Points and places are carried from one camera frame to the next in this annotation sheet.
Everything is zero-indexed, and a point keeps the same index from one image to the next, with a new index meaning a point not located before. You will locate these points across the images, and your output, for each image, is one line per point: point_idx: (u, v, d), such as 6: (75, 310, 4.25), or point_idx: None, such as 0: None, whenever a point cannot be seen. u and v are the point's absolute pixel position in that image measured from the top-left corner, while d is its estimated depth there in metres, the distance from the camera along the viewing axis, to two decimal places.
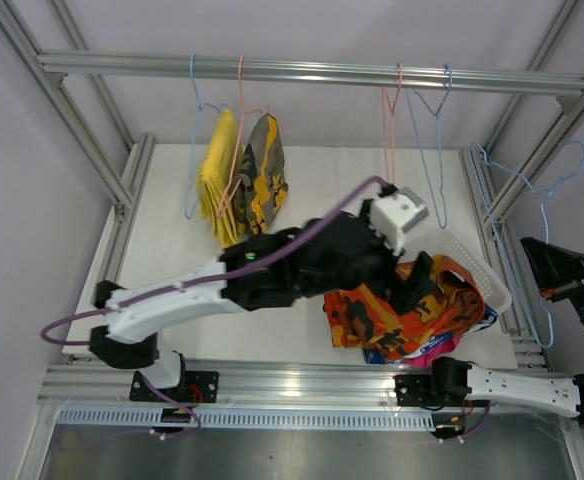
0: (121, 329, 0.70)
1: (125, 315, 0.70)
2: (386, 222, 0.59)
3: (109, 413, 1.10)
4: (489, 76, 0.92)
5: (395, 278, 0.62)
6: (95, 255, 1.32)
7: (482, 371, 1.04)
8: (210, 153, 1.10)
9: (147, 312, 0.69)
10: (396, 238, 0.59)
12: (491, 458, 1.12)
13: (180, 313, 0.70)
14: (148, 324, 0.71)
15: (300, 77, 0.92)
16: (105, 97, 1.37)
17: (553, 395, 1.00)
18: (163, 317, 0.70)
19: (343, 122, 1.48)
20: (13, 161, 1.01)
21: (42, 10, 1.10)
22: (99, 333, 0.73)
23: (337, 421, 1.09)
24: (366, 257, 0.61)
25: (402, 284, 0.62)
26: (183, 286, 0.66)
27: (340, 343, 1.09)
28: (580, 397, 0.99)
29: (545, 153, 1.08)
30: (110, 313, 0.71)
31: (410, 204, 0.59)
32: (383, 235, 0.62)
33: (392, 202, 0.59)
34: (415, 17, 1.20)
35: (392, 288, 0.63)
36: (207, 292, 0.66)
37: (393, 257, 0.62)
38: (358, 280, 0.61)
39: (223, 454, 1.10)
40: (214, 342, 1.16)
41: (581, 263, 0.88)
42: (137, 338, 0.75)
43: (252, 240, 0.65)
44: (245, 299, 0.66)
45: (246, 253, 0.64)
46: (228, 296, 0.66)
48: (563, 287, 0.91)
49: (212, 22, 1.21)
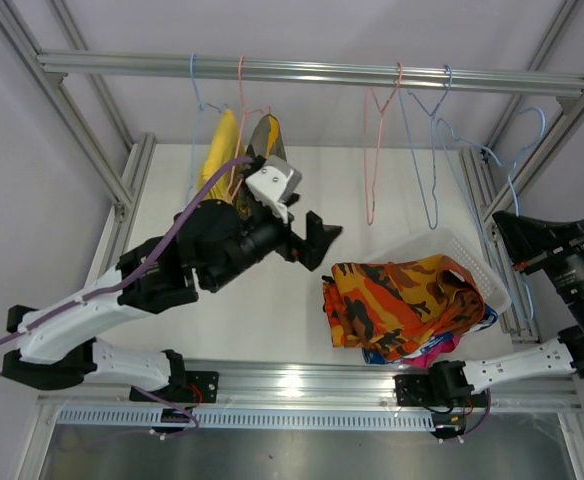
0: (33, 350, 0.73)
1: (34, 336, 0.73)
2: (265, 196, 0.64)
3: (109, 413, 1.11)
4: (488, 76, 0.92)
5: (295, 240, 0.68)
6: (96, 256, 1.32)
7: (476, 364, 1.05)
8: (211, 154, 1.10)
9: (55, 331, 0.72)
10: (278, 205, 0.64)
12: (491, 458, 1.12)
13: (86, 327, 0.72)
14: (60, 341, 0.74)
15: (300, 77, 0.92)
16: (105, 97, 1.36)
17: (547, 361, 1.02)
18: (72, 333, 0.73)
19: (343, 122, 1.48)
20: (13, 161, 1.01)
21: (41, 10, 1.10)
22: (14, 355, 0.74)
23: (337, 421, 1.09)
24: (260, 228, 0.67)
25: (303, 245, 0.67)
26: (84, 299, 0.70)
27: (340, 343, 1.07)
28: (571, 355, 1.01)
29: (543, 157, 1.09)
30: (21, 337, 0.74)
31: (280, 173, 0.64)
32: (267, 207, 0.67)
33: (263, 176, 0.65)
34: (415, 16, 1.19)
35: (297, 249, 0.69)
36: (106, 303, 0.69)
37: (285, 223, 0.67)
38: (257, 252, 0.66)
39: (223, 455, 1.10)
40: (215, 341, 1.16)
41: (550, 232, 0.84)
42: (55, 357, 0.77)
43: (142, 246, 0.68)
44: (144, 303, 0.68)
45: (139, 259, 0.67)
46: (124, 302, 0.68)
48: (534, 259, 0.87)
49: (212, 22, 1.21)
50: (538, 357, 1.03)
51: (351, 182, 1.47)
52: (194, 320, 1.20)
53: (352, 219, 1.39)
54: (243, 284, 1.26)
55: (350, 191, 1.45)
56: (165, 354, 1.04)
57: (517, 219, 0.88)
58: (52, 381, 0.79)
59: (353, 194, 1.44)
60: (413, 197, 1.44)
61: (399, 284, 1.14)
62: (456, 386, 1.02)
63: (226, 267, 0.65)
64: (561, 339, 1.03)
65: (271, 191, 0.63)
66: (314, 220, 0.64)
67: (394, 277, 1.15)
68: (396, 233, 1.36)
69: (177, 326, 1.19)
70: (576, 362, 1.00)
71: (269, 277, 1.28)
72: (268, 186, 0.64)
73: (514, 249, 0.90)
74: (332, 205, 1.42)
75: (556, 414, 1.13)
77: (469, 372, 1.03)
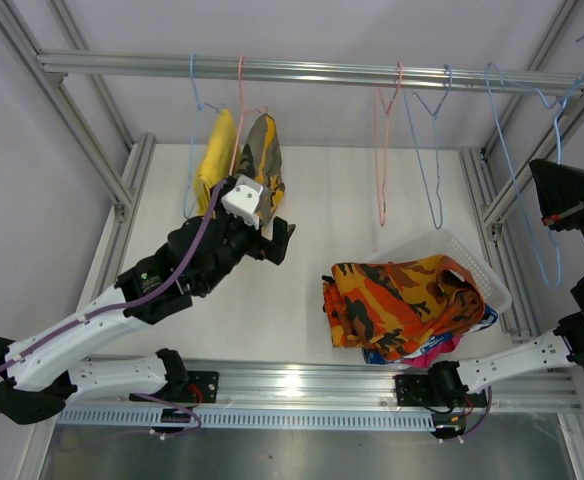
0: (30, 375, 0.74)
1: (30, 362, 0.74)
2: (240, 209, 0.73)
3: (109, 413, 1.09)
4: (488, 76, 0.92)
5: (265, 241, 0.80)
6: (95, 256, 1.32)
7: (470, 363, 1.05)
8: (209, 153, 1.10)
9: (54, 351, 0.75)
10: (252, 217, 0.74)
12: (491, 458, 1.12)
13: (86, 345, 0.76)
14: (58, 363, 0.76)
15: (300, 77, 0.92)
16: (105, 97, 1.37)
17: (543, 357, 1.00)
18: (70, 353, 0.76)
19: (343, 122, 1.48)
20: (14, 161, 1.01)
21: (42, 10, 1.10)
22: (4, 387, 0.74)
23: (337, 421, 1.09)
24: (237, 233, 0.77)
25: (272, 244, 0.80)
26: (88, 317, 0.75)
27: (339, 343, 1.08)
28: (568, 347, 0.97)
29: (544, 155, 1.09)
30: (13, 366, 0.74)
31: (253, 190, 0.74)
32: (240, 217, 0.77)
33: (239, 193, 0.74)
34: (415, 16, 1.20)
35: (265, 248, 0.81)
36: (110, 318, 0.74)
37: (256, 230, 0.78)
38: (237, 255, 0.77)
39: (224, 454, 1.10)
40: (215, 342, 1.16)
41: None
42: (47, 383, 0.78)
43: (139, 263, 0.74)
44: (148, 313, 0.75)
45: (140, 275, 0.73)
46: (131, 314, 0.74)
48: (569, 210, 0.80)
49: (212, 22, 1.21)
50: (532, 353, 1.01)
51: (351, 182, 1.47)
52: (194, 320, 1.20)
53: (352, 219, 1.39)
54: (243, 284, 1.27)
55: (349, 191, 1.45)
56: (158, 355, 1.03)
57: (556, 168, 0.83)
58: (36, 410, 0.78)
59: (353, 194, 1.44)
60: (413, 197, 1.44)
61: (399, 284, 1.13)
62: (456, 386, 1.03)
63: (218, 271, 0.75)
64: (557, 332, 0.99)
65: (246, 205, 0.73)
66: (285, 226, 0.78)
67: (394, 277, 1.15)
68: (396, 233, 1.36)
69: (177, 326, 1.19)
70: (573, 354, 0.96)
71: (269, 277, 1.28)
72: (244, 201, 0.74)
73: (549, 200, 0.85)
74: (331, 205, 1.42)
75: (556, 414, 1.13)
77: (463, 372, 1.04)
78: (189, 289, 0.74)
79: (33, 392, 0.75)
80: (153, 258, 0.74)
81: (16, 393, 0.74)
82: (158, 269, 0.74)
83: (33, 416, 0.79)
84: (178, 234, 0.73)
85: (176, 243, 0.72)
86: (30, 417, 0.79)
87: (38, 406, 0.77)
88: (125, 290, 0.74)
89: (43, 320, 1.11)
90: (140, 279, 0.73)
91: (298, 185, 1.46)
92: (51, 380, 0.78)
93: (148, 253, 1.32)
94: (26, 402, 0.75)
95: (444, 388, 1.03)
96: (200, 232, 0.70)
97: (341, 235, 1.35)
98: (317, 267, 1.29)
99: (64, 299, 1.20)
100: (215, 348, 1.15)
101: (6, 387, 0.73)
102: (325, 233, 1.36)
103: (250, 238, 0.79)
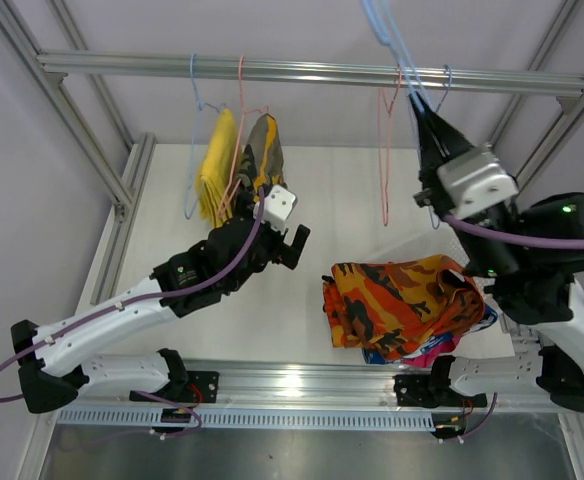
0: (58, 359, 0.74)
1: (61, 344, 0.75)
2: (273, 215, 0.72)
3: (109, 413, 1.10)
4: (487, 76, 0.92)
5: (284, 245, 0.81)
6: (97, 254, 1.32)
7: (460, 361, 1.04)
8: (210, 153, 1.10)
9: (84, 336, 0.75)
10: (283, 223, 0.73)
12: (492, 459, 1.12)
13: (115, 333, 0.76)
14: (85, 350, 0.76)
15: (299, 77, 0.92)
16: (105, 97, 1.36)
17: (517, 372, 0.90)
18: (97, 341, 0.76)
19: (345, 121, 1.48)
20: (14, 161, 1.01)
21: (40, 10, 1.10)
22: (31, 369, 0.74)
23: (338, 421, 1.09)
24: (263, 237, 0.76)
25: (291, 248, 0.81)
26: (123, 304, 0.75)
27: (340, 343, 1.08)
28: (541, 369, 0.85)
29: (550, 146, 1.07)
30: (43, 347, 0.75)
31: (288, 196, 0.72)
32: (268, 222, 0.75)
33: (273, 199, 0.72)
34: (414, 15, 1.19)
35: (283, 253, 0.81)
36: (146, 306, 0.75)
37: (279, 232, 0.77)
38: (265, 258, 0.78)
39: (223, 453, 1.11)
40: (214, 341, 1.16)
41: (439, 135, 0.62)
42: (70, 369, 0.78)
43: (177, 257, 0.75)
44: (181, 305, 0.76)
45: (176, 268, 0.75)
46: (167, 304, 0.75)
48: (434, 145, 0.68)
49: (211, 23, 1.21)
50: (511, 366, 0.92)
51: (352, 184, 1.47)
52: (194, 320, 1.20)
53: (353, 219, 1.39)
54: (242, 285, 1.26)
55: (348, 190, 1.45)
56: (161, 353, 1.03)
57: None
58: (51, 398, 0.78)
59: (352, 194, 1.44)
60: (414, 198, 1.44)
61: (399, 284, 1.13)
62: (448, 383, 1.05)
63: (250, 269, 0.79)
64: (541, 351, 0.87)
65: (280, 212, 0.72)
66: (305, 232, 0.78)
67: (394, 277, 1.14)
68: (397, 233, 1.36)
69: (176, 326, 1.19)
70: (542, 377, 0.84)
71: (269, 277, 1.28)
72: (278, 207, 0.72)
73: None
74: (330, 204, 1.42)
75: (556, 414, 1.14)
77: (453, 370, 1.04)
78: (221, 285, 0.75)
79: (56, 378, 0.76)
80: (188, 254, 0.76)
81: (42, 377, 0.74)
82: (193, 264, 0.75)
83: (46, 404, 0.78)
84: (219, 233, 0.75)
85: (217, 241, 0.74)
86: (42, 405, 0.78)
87: (53, 394, 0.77)
88: (161, 281, 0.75)
89: (42, 319, 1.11)
90: (175, 272, 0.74)
91: (298, 185, 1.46)
92: (72, 368, 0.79)
93: (148, 254, 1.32)
94: (45, 389, 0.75)
95: (440, 379, 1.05)
96: (248, 238, 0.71)
97: (340, 234, 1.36)
98: (317, 268, 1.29)
99: (64, 298, 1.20)
100: (216, 348, 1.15)
101: (34, 368, 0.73)
102: (324, 233, 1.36)
103: (273, 239, 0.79)
